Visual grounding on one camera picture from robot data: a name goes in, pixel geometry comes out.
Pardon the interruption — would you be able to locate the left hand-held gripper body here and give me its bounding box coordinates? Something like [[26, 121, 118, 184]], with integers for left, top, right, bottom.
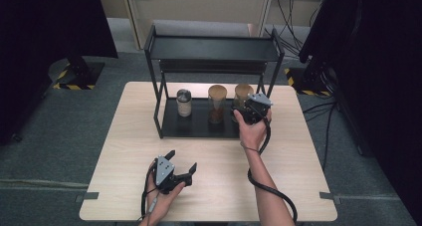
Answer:
[[152, 154, 194, 195]]

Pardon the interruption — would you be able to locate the clear jar of bay leaves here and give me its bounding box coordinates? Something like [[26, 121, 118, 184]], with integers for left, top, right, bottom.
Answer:
[[233, 83, 255, 120]]

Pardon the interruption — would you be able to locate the person's right hand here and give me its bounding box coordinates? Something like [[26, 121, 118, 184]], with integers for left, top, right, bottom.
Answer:
[[233, 108, 273, 152]]

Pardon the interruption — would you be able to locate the stand base with hazard tape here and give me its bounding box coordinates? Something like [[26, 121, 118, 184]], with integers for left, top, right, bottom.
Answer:
[[49, 56, 106, 91], [284, 65, 333, 98]]

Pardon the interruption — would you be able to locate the bundle of black cables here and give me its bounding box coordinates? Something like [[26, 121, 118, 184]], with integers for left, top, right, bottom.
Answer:
[[302, 98, 339, 170]]

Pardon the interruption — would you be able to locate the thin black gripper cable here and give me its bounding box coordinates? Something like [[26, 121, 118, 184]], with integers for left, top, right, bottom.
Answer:
[[140, 165, 161, 222]]

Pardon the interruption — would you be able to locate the clear jar of star anise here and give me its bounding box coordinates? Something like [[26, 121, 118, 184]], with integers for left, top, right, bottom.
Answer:
[[207, 84, 229, 124]]

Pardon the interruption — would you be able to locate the grey corner bracket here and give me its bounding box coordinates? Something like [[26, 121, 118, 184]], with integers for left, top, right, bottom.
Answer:
[[318, 191, 342, 206], [75, 191, 101, 204]]

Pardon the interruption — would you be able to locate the black metal shelf rack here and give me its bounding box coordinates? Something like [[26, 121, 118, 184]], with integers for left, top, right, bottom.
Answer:
[[143, 24, 286, 140]]

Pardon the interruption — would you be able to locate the glass jar of white powder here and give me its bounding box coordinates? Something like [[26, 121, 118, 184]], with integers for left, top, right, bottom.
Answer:
[[176, 89, 193, 118]]

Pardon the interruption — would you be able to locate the white cabinet panel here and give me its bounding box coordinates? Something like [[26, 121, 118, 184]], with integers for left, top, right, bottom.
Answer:
[[98, 0, 277, 51]]

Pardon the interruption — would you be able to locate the person's left hand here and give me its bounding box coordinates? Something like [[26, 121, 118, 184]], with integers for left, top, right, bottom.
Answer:
[[140, 160, 187, 224]]

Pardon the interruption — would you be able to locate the dark curtain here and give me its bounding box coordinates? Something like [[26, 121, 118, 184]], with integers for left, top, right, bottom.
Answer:
[[0, 0, 119, 144], [298, 0, 422, 225]]

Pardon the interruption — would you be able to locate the black power cable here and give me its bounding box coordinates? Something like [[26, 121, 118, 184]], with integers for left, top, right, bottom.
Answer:
[[287, 0, 305, 51], [276, 0, 305, 56]]

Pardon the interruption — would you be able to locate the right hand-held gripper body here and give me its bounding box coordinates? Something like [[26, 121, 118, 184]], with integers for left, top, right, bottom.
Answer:
[[236, 92, 274, 125]]

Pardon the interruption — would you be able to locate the thin wrist band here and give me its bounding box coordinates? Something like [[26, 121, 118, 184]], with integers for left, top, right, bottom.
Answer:
[[240, 141, 261, 153]]

